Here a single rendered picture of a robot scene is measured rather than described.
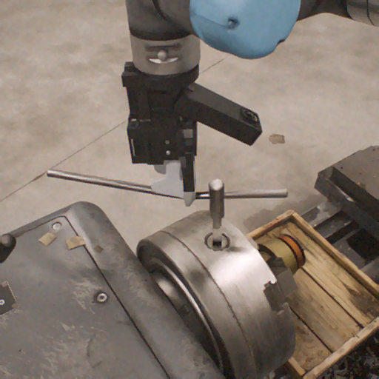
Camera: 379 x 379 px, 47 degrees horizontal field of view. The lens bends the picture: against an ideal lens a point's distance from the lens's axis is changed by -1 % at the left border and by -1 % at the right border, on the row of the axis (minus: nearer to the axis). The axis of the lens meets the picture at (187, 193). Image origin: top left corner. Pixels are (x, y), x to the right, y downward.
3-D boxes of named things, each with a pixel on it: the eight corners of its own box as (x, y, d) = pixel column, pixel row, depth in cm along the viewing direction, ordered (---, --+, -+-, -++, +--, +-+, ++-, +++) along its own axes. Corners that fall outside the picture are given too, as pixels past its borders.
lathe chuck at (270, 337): (248, 417, 79) (261, 329, 57) (158, 298, 98) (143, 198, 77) (284, 388, 82) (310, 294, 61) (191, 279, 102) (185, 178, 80)
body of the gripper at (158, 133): (139, 135, 60) (127, 51, 52) (201, 133, 60) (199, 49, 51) (132, 169, 54) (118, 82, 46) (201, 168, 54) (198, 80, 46)
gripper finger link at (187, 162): (182, 177, 60) (178, 122, 54) (195, 177, 60) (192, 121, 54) (180, 199, 56) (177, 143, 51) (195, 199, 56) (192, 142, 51)
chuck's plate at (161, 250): (233, 429, 77) (240, 343, 56) (145, 306, 97) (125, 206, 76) (248, 417, 79) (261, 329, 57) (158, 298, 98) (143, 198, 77)
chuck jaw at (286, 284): (236, 307, 77) (272, 315, 66) (224, 282, 77) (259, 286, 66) (282, 277, 82) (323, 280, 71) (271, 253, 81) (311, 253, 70)
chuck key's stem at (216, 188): (223, 233, 69) (223, 178, 61) (224, 243, 68) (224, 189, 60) (209, 233, 69) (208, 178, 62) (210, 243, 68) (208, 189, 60)
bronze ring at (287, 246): (277, 275, 77) (314, 252, 81) (244, 241, 83) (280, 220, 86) (269, 302, 84) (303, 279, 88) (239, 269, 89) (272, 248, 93)
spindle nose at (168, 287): (202, 403, 76) (199, 345, 62) (142, 317, 89) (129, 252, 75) (215, 393, 77) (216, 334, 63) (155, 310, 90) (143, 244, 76)
